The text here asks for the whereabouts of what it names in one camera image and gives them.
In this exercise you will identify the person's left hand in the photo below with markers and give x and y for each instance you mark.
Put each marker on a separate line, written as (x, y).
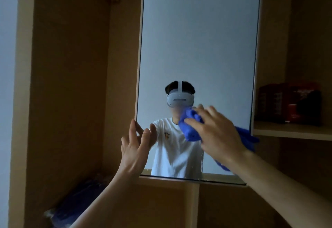
(135, 155)

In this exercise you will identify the blue microfibre cloth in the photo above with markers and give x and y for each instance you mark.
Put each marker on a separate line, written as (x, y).
(189, 132)

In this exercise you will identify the person's right hand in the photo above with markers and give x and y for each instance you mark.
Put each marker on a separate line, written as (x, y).
(220, 137)

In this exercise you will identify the person's left forearm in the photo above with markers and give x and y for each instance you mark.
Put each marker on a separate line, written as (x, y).
(109, 202)

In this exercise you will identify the red box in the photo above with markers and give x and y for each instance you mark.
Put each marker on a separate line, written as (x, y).
(271, 103)
(293, 111)

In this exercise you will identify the person's right forearm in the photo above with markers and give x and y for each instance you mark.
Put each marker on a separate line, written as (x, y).
(285, 191)

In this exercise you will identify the small black pouch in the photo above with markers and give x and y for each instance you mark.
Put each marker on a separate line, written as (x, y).
(311, 108)

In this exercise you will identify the blue packet in plastic wrap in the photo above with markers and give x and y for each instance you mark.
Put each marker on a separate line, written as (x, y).
(77, 202)

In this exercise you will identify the tall framed mirror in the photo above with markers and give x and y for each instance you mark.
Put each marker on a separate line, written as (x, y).
(202, 41)

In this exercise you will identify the wooden wardrobe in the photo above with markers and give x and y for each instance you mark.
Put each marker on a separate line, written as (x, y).
(70, 93)

